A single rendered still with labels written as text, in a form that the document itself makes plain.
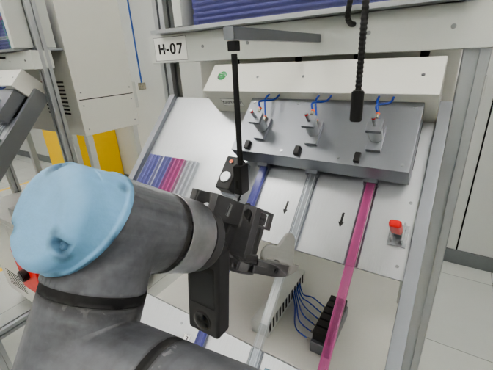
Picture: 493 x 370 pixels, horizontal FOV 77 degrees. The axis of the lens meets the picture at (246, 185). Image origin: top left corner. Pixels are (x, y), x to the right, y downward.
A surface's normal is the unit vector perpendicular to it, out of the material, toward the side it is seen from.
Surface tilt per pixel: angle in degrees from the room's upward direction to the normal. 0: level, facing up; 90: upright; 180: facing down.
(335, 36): 90
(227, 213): 90
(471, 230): 90
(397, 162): 45
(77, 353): 18
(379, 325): 0
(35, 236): 56
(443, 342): 0
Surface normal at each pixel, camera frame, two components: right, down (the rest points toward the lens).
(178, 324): -0.41, -0.41
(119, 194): 0.79, -0.51
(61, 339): 0.11, -0.15
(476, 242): -0.54, 0.34
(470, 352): -0.04, -0.92
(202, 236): 0.88, -0.03
